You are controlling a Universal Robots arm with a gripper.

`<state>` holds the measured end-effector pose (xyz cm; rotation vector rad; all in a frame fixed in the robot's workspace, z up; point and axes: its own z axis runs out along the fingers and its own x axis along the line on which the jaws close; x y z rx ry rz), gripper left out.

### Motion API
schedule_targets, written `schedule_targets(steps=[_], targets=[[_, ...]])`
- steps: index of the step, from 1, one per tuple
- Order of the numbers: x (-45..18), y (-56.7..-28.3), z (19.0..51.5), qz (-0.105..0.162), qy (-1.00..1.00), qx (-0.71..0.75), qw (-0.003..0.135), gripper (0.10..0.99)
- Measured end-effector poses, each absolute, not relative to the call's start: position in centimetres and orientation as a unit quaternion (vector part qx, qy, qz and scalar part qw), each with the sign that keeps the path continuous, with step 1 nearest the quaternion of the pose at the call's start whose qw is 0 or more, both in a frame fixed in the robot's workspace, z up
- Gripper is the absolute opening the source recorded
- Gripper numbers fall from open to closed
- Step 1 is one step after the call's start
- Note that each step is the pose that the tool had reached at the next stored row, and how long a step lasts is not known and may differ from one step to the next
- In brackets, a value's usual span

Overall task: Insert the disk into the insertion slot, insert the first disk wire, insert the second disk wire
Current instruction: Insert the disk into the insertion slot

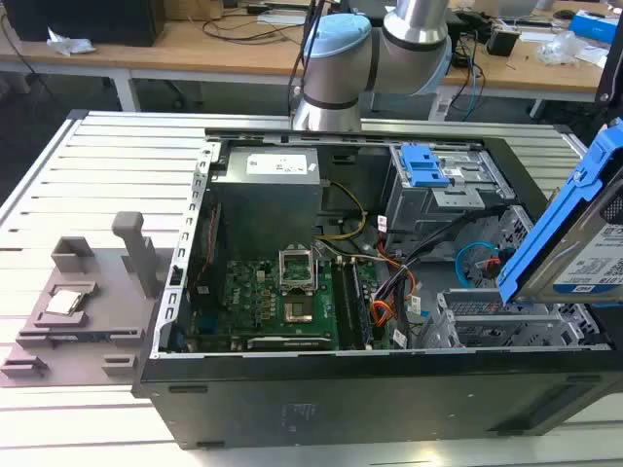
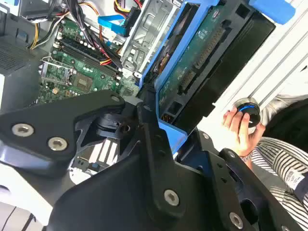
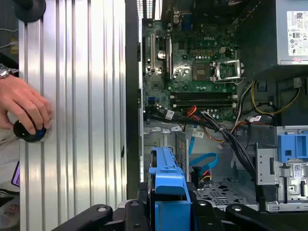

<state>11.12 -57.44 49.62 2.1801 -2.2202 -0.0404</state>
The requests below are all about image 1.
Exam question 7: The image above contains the green motherboard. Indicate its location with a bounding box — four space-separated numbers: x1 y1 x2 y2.
192 255 390 351

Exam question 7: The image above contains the blue disk wire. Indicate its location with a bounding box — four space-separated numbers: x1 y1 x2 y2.
456 240 503 289

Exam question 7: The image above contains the orange and red wire bundle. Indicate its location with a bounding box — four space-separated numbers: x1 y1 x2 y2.
370 270 421 340

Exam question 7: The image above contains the hard disk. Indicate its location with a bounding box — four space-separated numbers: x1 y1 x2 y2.
495 116 623 306

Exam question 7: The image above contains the black desk cable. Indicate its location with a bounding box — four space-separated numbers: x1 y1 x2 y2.
201 4 317 46

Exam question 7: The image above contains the silver CPU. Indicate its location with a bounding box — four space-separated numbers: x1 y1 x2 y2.
45 288 90 316

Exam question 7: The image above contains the blue drive latch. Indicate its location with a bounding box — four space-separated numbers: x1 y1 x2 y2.
400 144 452 189

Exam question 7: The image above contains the black PC case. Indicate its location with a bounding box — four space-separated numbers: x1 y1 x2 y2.
130 126 623 451

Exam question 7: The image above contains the metal disk bay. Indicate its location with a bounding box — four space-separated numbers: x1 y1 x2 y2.
435 287 609 350

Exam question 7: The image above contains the blue cardboard box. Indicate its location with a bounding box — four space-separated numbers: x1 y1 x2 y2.
568 9 623 44

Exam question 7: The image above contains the large black box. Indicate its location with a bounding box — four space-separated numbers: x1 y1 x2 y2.
3 0 165 49

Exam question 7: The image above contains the hanging blue cable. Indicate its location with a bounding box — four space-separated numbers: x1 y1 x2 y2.
464 41 483 121

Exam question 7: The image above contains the black RAM slot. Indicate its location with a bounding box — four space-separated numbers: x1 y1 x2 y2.
333 258 357 351

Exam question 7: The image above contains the grey parts rack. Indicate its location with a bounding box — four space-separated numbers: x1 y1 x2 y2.
0 211 169 389

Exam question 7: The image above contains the clear plastic bag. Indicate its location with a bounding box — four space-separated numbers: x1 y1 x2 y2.
534 29 588 66

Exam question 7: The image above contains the grey power supply unit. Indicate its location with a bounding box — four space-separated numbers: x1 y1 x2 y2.
207 145 325 247

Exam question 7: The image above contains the metal drive cage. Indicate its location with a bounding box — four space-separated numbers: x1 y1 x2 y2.
382 144 516 247

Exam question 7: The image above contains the yellow and black power cable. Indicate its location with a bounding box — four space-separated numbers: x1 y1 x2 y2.
314 181 367 242

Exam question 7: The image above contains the case fan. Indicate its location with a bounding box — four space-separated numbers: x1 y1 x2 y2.
202 201 226 296

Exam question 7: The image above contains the black graphics card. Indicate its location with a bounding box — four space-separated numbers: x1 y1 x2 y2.
246 334 328 350

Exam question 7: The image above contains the CPU socket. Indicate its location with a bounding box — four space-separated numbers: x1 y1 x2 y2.
281 297 315 326

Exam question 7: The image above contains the small black device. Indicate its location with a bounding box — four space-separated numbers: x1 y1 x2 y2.
485 23 523 58

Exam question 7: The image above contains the metal socket cover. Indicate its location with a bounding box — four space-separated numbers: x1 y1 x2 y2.
276 249 321 295

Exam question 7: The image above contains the black disk wire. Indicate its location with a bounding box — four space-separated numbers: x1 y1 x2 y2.
374 206 507 349

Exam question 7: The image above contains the RAM stick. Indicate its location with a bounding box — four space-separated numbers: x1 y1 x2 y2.
349 260 375 351

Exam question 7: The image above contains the crumpled white paper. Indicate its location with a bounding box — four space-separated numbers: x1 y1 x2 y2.
45 26 97 56

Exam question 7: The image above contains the wooden desk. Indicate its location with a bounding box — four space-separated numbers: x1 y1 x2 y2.
0 0 609 118

